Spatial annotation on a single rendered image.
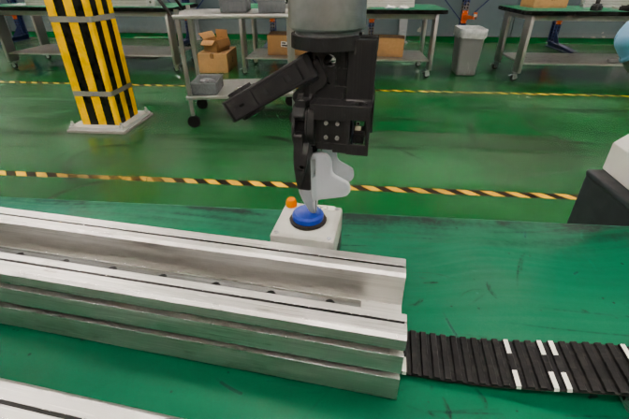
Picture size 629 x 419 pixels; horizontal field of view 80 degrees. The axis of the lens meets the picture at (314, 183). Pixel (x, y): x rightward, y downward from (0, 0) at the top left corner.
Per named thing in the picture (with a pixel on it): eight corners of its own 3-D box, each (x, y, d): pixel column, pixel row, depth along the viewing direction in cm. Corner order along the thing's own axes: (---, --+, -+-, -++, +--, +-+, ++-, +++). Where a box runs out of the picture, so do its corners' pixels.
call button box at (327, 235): (341, 241, 54) (343, 205, 51) (330, 290, 46) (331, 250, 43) (287, 235, 55) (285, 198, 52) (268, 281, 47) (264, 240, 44)
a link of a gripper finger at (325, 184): (347, 229, 44) (351, 159, 39) (298, 223, 45) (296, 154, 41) (350, 215, 47) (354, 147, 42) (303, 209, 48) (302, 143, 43)
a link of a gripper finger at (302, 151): (308, 196, 41) (307, 121, 37) (294, 195, 41) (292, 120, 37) (316, 177, 45) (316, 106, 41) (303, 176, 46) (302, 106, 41)
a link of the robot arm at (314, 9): (277, -17, 32) (299, -18, 39) (279, 39, 34) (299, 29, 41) (364, -16, 31) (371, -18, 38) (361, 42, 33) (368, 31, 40)
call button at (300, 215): (326, 217, 50) (326, 204, 49) (320, 235, 47) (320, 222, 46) (297, 213, 51) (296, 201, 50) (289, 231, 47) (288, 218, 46)
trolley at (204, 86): (295, 104, 369) (292, -11, 320) (300, 122, 322) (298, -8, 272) (188, 108, 358) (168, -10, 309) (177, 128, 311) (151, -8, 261)
